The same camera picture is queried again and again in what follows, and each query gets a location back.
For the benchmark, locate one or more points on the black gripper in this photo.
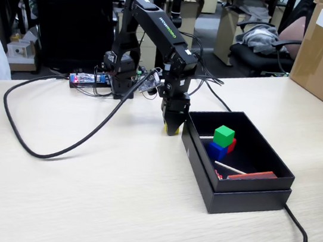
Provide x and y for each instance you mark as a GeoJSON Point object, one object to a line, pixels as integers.
{"type": "Point", "coordinates": [176, 103]}

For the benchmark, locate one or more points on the yellow wooden cube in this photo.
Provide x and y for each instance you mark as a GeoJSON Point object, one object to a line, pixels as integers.
{"type": "Point", "coordinates": [165, 127]}

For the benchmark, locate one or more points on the blue wooden cube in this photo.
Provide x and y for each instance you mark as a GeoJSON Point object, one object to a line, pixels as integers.
{"type": "Point", "coordinates": [215, 152]}

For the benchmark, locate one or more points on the green wooden cube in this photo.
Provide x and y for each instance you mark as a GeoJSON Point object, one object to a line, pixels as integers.
{"type": "Point", "coordinates": [223, 137]}

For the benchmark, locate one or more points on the red wooden cube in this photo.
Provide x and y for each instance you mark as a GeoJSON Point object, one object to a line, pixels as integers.
{"type": "Point", "coordinates": [231, 146]}

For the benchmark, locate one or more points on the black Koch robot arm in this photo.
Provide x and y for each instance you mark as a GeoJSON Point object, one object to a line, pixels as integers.
{"type": "Point", "coordinates": [163, 25]}

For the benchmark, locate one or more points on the black cardboard box tray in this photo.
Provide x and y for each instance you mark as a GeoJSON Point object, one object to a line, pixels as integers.
{"type": "Point", "coordinates": [254, 186]}

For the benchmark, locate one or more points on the black open box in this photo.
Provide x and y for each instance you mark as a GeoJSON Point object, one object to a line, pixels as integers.
{"type": "Point", "coordinates": [246, 203]}

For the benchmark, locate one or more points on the small white cardboard box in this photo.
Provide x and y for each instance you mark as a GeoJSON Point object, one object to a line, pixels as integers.
{"type": "Point", "coordinates": [19, 51]}

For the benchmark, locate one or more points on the short white stick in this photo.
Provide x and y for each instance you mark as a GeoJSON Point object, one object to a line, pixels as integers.
{"type": "Point", "coordinates": [206, 137]}

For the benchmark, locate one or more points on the beige drawer cabinet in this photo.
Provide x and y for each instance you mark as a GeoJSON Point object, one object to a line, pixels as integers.
{"type": "Point", "coordinates": [148, 53]}

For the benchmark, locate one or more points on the small red piece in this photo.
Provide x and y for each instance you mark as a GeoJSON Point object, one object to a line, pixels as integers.
{"type": "Point", "coordinates": [218, 174]}

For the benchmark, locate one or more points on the long white stick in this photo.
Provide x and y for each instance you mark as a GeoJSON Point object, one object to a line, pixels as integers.
{"type": "Point", "coordinates": [230, 167]}

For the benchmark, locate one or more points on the robot controller board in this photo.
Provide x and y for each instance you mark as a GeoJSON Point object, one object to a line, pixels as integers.
{"type": "Point", "coordinates": [84, 79]}

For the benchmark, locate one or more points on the beige desk cabinet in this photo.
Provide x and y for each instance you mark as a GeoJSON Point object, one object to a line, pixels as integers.
{"type": "Point", "coordinates": [223, 36]}

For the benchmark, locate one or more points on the flat red orange block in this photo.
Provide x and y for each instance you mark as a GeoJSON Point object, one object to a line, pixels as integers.
{"type": "Point", "coordinates": [253, 175]}

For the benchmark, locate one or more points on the black office chair with armrests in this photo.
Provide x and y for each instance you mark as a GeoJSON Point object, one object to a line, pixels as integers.
{"type": "Point", "coordinates": [248, 56]}

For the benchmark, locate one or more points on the grey clothes pile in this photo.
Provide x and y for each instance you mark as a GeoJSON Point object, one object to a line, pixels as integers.
{"type": "Point", "coordinates": [260, 35]}

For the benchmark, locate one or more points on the black mesh office chair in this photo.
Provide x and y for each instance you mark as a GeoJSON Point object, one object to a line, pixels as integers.
{"type": "Point", "coordinates": [73, 18]}

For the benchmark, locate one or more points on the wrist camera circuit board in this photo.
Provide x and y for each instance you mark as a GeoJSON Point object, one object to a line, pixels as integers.
{"type": "Point", "coordinates": [150, 83]}

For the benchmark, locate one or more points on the black camera stand pole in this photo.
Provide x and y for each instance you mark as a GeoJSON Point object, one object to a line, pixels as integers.
{"type": "Point", "coordinates": [176, 5]}

